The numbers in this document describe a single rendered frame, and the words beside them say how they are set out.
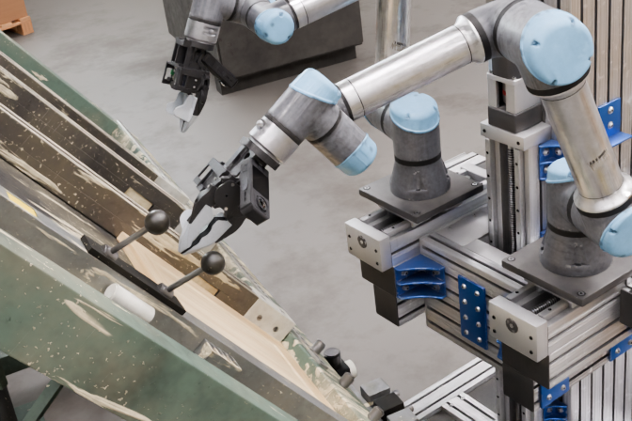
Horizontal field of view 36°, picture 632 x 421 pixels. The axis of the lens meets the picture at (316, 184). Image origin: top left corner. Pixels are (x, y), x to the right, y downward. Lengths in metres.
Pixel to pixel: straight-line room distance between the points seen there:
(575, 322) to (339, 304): 1.87
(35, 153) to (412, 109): 0.93
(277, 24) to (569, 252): 0.77
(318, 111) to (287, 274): 2.60
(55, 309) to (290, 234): 3.25
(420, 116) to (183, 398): 1.19
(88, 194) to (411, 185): 0.85
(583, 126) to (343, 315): 2.19
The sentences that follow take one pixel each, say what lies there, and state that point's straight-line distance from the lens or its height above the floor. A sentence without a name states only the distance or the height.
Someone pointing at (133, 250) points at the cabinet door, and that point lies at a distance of 1.90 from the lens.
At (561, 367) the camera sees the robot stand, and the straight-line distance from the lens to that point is 2.18.
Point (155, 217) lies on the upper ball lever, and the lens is 1.45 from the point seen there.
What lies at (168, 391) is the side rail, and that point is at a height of 1.40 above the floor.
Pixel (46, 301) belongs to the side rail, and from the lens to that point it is 1.22.
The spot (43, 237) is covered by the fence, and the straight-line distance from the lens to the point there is 1.46.
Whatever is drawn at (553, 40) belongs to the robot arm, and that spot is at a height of 1.62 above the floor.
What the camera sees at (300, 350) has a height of 0.90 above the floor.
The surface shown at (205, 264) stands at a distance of 1.51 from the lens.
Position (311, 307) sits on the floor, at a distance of 3.92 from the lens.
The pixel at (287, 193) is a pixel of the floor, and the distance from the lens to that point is 4.78.
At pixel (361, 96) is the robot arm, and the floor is 1.54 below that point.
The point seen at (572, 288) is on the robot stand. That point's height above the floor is 1.04.
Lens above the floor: 2.20
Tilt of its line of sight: 27 degrees down
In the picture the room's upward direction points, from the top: 8 degrees counter-clockwise
